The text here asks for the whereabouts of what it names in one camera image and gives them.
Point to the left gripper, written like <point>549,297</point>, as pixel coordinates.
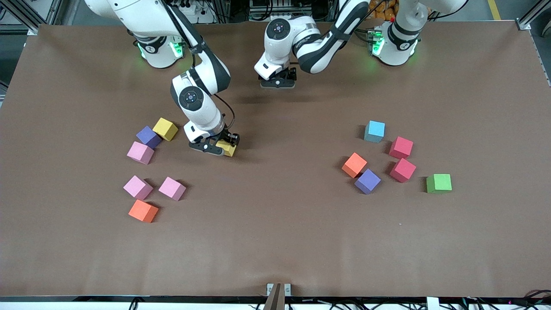
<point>292,71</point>

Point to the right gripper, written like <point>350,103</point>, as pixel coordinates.
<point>227,135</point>

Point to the yellow foam cube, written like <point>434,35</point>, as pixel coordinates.
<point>228,150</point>
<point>165,128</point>

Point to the pink foam cube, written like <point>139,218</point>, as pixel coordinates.
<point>172,188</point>
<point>140,152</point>
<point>137,187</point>

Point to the blue foam cube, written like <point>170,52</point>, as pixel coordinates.
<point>374,131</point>

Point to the orange foam cube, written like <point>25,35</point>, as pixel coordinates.
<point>143,211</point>
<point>354,165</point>

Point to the purple foam cube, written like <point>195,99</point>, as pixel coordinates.
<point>367,181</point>
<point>149,137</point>

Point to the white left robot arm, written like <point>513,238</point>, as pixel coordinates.
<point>301,34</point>

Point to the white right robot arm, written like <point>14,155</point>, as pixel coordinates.
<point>202,116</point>

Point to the pile of orange fruit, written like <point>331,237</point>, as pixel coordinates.
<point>382,10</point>

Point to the white power strip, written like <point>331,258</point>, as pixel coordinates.
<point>189,10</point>

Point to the red foam cube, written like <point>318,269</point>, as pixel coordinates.
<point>403,170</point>
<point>401,147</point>

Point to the green foam cube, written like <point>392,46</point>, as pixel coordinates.
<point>439,183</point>

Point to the small white box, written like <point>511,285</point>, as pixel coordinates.
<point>432,303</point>

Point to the metal table edge bracket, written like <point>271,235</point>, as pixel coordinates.
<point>270,287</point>

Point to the brown post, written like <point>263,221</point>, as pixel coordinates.
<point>275,301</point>

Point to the aluminium frame profile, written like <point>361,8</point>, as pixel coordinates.
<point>21,16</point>
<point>528,19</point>

